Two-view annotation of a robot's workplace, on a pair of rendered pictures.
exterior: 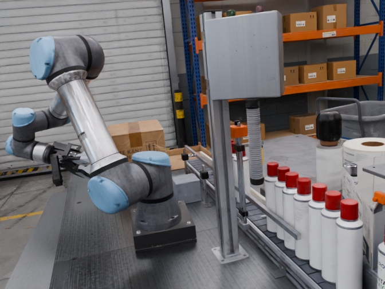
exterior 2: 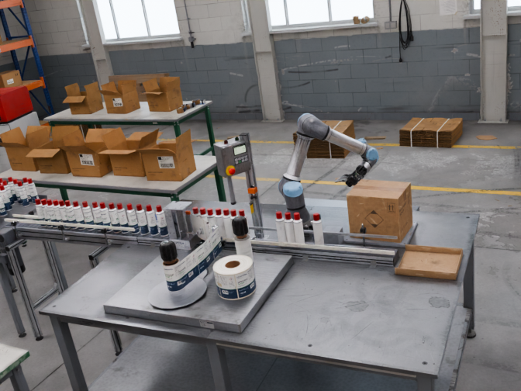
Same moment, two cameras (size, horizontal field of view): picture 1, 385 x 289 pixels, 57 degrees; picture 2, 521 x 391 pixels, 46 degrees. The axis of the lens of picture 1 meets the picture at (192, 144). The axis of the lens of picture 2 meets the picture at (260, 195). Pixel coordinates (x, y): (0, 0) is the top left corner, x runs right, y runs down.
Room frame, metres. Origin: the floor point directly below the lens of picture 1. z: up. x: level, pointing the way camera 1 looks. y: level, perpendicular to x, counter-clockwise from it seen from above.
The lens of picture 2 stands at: (3.21, -2.55, 2.46)
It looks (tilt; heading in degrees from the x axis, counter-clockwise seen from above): 22 degrees down; 132
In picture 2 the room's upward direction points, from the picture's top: 9 degrees counter-clockwise
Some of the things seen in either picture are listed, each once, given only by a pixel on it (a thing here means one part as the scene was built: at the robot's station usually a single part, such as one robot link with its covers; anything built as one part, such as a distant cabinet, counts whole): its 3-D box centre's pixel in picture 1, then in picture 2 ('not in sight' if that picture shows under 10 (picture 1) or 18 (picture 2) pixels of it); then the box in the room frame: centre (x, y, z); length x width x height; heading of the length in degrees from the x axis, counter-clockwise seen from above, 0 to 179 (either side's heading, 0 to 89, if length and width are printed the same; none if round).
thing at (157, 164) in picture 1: (151, 172); (293, 194); (1.07, 0.14, 1.06); 0.13 x 0.12 x 0.14; 140
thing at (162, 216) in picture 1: (157, 205); (297, 212); (1.09, 0.13, 0.94); 0.15 x 0.15 x 0.10
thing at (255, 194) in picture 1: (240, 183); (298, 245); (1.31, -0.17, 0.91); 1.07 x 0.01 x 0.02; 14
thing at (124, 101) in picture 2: not in sight; (119, 97); (-3.15, 2.16, 0.97); 0.42 x 0.39 x 0.37; 98
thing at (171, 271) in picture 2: not in sight; (171, 267); (1.00, -0.83, 1.04); 0.09 x 0.09 x 0.29
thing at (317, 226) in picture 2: not in sight; (318, 230); (1.40, -0.10, 0.98); 0.05 x 0.05 x 0.20
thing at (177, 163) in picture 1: (186, 156); (429, 261); (1.99, 0.04, 0.85); 0.30 x 0.26 x 0.04; 14
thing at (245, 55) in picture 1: (246, 57); (232, 157); (0.90, -0.15, 1.38); 0.17 x 0.10 x 0.19; 69
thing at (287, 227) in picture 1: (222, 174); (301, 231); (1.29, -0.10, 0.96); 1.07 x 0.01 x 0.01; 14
